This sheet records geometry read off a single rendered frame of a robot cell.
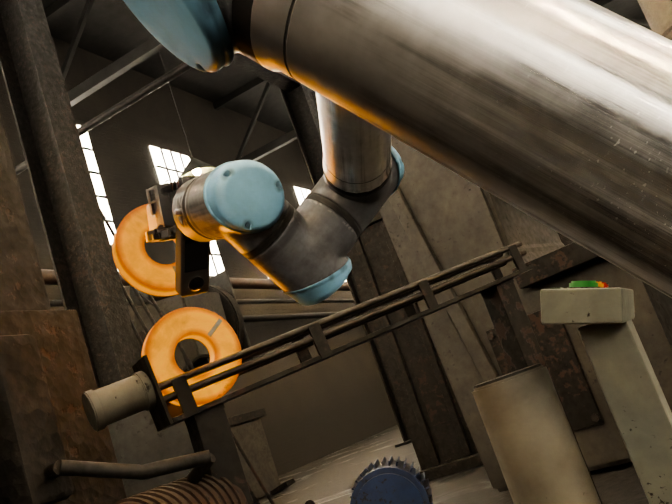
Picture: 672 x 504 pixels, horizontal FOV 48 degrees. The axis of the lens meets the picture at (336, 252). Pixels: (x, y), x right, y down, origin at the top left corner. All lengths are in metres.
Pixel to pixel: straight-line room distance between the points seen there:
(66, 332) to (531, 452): 0.79
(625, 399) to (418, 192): 2.42
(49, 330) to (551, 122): 1.09
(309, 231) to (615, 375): 0.50
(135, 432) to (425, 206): 1.68
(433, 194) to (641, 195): 3.08
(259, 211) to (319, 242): 0.09
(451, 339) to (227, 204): 2.61
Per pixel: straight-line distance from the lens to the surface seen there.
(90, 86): 11.41
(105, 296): 5.36
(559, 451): 1.16
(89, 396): 1.13
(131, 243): 1.22
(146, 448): 3.62
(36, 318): 1.34
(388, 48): 0.39
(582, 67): 0.37
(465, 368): 3.42
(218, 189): 0.90
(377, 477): 2.78
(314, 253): 0.95
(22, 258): 1.45
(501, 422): 1.16
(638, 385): 1.17
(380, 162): 0.91
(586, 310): 1.10
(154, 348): 1.17
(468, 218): 3.35
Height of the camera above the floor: 0.54
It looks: 12 degrees up
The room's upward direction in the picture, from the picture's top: 19 degrees counter-clockwise
